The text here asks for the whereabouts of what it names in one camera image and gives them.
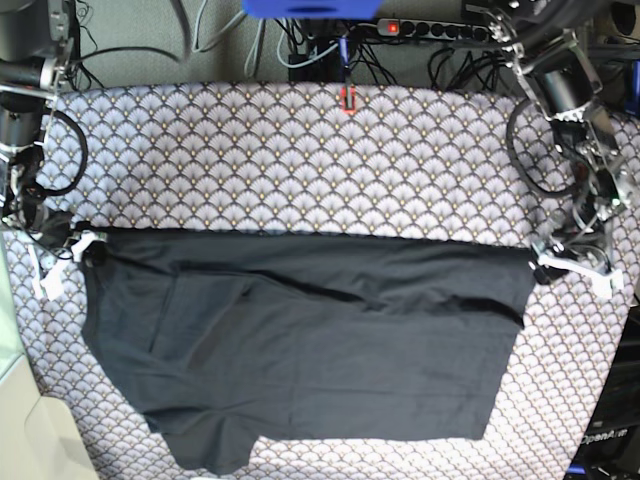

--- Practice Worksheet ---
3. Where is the black power strip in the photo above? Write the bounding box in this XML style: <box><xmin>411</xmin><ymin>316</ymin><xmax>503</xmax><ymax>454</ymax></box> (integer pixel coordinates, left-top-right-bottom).
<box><xmin>373</xmin><ymin>18</ymin><xmax>490</xmax><ymax>42</ymax></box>

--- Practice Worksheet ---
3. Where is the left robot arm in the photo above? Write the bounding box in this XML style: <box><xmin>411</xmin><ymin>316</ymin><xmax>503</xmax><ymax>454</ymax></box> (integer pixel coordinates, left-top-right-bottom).
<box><xmin>486</xmin><ymin>1</ymin><xmax>637</xmax><ymax>297</ymax></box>

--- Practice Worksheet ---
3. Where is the black OpenArm box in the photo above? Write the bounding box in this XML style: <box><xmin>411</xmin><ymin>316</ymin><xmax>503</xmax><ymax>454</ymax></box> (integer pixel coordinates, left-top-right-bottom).
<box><xmin>565</xmin><ymin>306</ymin><xmax>639</xmax><ymax>479</ymax></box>

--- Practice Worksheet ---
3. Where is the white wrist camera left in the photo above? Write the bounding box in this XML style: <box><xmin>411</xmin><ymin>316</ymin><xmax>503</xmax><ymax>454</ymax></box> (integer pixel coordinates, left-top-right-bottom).
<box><xmin>592</xmin><ymin>269</ymin><xmax>624</xmax><ymax>300</ymax></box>

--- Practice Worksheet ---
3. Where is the beige cabinet corner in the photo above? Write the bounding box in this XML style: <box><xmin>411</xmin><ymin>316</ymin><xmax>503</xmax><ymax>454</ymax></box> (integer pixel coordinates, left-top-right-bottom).
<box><xmin>1</xmin><ymin>260</ymin><xmax>98</xmax><ymax>479</ymax></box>

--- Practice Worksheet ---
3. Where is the orange table clamp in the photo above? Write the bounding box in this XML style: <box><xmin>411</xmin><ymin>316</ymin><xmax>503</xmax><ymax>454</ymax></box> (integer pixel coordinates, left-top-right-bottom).
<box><xmin>341</xmin><ymin>86</ymin><xmax>357</xmax><ymax>115</ymax></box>

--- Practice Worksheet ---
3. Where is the dark T-shirt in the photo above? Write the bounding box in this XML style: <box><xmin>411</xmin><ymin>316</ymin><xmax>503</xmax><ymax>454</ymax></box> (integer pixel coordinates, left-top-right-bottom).
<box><xmin>81</xmin><ymin>229</ymin><xmax>535</xmax><ymax>474</ymax></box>

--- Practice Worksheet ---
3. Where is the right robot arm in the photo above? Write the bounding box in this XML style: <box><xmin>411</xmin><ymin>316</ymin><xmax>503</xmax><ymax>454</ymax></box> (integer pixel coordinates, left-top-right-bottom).
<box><xmin>1</xmin><ymin>1</ymin><xmax>89</xmax><ymax>260</ymax></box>

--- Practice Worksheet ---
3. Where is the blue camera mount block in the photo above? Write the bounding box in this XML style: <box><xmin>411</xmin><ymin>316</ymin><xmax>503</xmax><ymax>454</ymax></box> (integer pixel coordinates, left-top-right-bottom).
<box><xmin>242</xmin><ymin>0</ymin><xmax>381</xmax><ymax>19</ymax></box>

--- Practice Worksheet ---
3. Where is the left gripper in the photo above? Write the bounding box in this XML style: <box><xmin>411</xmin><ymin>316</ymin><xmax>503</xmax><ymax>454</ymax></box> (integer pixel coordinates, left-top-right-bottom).
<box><xmin>529</xmin><ymin>240</ymin><xmax>616</xmax><ymax>285</ymax></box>

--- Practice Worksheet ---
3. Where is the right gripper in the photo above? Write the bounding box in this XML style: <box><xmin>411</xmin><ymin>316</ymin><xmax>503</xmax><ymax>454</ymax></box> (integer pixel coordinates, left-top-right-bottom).
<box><xmin>69</xmin><ymin>234</ymin><xmax>108</xmax><ymax>268</ymax></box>

